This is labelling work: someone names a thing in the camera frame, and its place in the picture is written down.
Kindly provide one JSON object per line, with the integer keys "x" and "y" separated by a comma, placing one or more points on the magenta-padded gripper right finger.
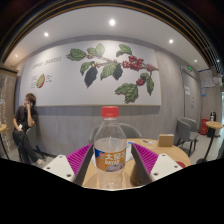
{"x": 165, "y": 166}

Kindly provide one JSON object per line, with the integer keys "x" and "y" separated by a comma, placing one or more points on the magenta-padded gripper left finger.
{"x": 57, "y": 166}

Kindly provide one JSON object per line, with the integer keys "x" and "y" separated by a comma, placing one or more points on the clear red-capped water bottle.
{"x": 110, "y": 156}

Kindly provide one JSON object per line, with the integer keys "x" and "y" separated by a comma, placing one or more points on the flat round red coaster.
{"x": 181, "y": 164}

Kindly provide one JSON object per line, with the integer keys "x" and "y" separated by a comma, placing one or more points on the small wooden box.
{"x": 165, "y": 140}

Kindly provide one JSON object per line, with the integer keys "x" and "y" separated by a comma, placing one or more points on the red fire extinguisher cabinet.
{"x": 203, "y": 126}

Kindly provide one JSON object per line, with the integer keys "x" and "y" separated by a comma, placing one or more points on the person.
{"x": 22, "y": 120}

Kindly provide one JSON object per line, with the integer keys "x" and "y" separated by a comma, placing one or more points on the grey door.
{"x": 191, "y": 100}

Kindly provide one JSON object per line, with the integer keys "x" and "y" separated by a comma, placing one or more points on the green exit sign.
{"x": 190, "y": 68}

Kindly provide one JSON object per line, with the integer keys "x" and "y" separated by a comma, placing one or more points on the round ceiling lights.
{"x": 112, "y": 22}

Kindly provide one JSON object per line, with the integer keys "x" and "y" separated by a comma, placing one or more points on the wooden wall panel with writing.
{"x": 7, "y": 100}

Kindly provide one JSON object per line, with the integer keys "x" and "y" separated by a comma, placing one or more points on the coffee plant wall mural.
{"x": 66, "y": 83}

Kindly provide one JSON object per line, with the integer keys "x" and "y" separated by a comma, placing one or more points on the white wall notice board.
{"x": 206, "y": 78}

